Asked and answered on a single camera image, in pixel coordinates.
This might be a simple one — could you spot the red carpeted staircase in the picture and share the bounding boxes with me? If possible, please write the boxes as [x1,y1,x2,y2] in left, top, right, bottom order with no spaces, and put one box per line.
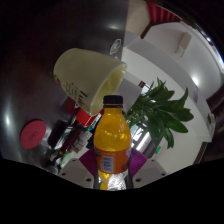
[144,0,181,25]

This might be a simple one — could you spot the orange drink plastic bottle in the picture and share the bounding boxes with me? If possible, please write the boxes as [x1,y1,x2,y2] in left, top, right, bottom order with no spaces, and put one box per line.
[92,94,133,191]

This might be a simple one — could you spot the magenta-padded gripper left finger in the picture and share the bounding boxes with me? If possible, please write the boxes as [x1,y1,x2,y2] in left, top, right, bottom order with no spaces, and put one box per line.
[57,148,98,188]

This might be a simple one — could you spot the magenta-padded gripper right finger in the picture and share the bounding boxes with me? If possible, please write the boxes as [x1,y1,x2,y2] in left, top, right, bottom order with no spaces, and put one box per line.
[128,148,168,188]

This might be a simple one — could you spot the potted plant, white pot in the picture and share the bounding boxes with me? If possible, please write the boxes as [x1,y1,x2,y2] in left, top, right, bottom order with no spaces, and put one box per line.
[125,77,195,150]

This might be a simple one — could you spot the box of small bottles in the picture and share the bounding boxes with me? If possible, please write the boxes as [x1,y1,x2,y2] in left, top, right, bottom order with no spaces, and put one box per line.
[63,126,94,158]

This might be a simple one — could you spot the flat round red coaster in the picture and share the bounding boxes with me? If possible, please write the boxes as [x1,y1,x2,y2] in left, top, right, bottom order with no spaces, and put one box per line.
[19,119,48,150]

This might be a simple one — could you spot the pale yellow paper cup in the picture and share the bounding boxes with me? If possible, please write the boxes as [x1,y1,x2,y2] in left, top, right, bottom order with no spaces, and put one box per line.
[52,47,128,116]

